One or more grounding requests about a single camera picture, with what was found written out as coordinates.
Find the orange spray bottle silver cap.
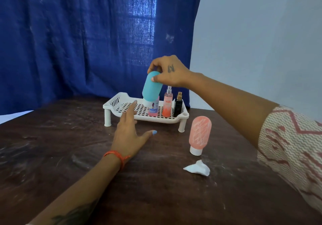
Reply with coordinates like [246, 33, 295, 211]
[162, 86, 173, 118]

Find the pink spray bottle white cap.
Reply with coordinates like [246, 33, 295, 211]
[148, 96, 160, 117]

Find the orange thread bracelet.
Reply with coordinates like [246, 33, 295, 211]
[103, 150, 131, 171]

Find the dark blue curtain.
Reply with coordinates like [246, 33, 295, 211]
[0, 0, 204, 116]

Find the teal squeeze bottle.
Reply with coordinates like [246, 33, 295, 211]
[142, 71, 163, 108]

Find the person's left hand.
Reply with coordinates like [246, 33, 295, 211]
[110, 100, 158, 160]

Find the patterned right sleeve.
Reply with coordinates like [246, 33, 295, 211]
[256, 105, 322, 214]

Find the black perfume bottle gold cap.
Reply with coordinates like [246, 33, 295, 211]
[173, 91, 183, 118]

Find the white perforated plastic rack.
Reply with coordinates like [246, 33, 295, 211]
[102, 92, 190, 133]

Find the person's left forearm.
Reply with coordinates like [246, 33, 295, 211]
[28, 154, 124, 225]

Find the pink squeeze bottle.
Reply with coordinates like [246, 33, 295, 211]
[189, 116, 212, 156]

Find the dark wooden table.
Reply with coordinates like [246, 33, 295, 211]
[0, 96, 322, 225]

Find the person's right hand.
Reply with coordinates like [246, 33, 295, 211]
[147, 55, 194, 88]

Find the white wet wipe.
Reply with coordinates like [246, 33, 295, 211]
[183, 160, 211, 177]

